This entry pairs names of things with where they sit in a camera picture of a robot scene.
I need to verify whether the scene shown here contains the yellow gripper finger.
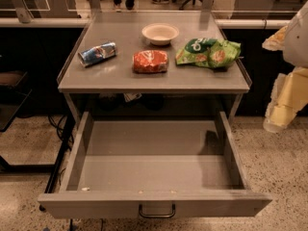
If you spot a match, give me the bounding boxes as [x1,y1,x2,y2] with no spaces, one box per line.
[262,26,287,51]
[263,67,308,133]

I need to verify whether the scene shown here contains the green rice chip bag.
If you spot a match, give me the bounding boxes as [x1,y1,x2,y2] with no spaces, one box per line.
[175,38,241,69]

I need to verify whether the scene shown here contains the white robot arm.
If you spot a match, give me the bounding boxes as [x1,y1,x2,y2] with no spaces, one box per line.
[262,2,308,133]

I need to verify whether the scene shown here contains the orange red snack bag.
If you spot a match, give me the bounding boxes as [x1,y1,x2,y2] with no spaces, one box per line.
[133,50,168,73]

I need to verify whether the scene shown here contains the grey open top drawer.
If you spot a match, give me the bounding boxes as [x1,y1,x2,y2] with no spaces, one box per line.
[38,113,271,218]

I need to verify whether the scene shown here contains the white paper bowl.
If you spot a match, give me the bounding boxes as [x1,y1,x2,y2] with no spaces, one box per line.
[141,23,179,46]

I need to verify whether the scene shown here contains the grey metal cabinet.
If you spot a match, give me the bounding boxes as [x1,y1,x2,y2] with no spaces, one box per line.
[59,11,251,120]

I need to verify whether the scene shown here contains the crushed blue soda can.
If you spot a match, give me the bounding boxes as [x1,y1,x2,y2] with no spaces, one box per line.
[78,41,117,67]

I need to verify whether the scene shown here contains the black drawer handle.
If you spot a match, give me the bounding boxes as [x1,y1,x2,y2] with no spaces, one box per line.
[139,204,176,218]

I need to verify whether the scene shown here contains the black floor cables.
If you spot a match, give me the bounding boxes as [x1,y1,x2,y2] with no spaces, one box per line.
[47,114,75,152]

